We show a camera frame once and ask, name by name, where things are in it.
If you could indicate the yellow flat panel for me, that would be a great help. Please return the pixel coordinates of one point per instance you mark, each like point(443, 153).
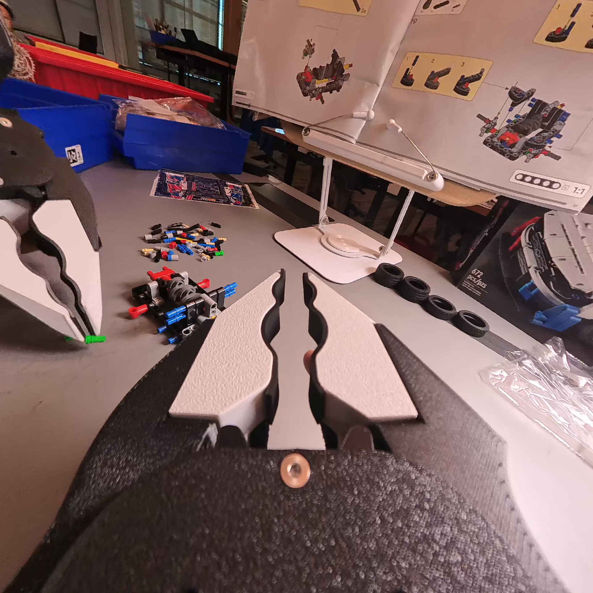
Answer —
point(74, 54)

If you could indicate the pile of small lego pieces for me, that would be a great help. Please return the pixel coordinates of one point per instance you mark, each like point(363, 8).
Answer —
point(185, 241)

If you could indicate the green lego pin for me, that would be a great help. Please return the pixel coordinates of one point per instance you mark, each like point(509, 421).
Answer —
point(95, 339)

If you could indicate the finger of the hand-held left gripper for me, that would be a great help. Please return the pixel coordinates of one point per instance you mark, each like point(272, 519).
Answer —
point(23, 287)
point(76, 250)

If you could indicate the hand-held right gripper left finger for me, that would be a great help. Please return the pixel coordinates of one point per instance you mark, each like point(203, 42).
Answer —
point(231, 366)

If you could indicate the plastic bag of parts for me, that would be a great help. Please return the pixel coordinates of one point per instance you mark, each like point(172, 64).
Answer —
point(171, 111)

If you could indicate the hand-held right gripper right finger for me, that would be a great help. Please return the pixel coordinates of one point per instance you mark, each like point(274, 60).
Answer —
point(361, 370)

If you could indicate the wooden gear model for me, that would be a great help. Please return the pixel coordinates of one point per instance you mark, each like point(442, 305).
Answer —
point(22, 65)

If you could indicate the lego instruction booklet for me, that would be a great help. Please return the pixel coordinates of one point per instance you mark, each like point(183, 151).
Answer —
point(440, 60)

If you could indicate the blue bin holding bags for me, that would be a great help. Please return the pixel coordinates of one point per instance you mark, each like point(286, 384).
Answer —
point(185, 143)

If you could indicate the black lego set box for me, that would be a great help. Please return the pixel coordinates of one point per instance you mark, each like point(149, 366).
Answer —
point(500, 259)

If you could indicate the white book stand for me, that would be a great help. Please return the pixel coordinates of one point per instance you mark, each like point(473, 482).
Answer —
point(343, 257)

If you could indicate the dark background table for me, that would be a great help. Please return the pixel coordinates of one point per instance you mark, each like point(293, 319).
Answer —
point(204, 55)

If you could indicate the blue sticker sheet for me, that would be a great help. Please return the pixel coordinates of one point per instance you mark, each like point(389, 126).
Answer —
point(204, 190)

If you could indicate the black lego chassis assembly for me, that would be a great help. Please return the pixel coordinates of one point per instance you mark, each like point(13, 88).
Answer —
point(183, 296)

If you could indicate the clear empty plastic bag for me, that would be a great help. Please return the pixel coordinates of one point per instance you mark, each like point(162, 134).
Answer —
point(542, 394)

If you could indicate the blue bin with square tag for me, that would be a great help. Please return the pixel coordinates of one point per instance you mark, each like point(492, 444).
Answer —
point(55, 125)

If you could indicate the red plastic bin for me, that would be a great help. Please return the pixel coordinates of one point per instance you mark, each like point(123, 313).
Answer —
point(102, 81)

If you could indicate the black rubber lego tyre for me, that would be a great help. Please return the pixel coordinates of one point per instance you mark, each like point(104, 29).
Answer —
point(441, 309)
point(388, 276)
point(415, 292)
point(470, 325)

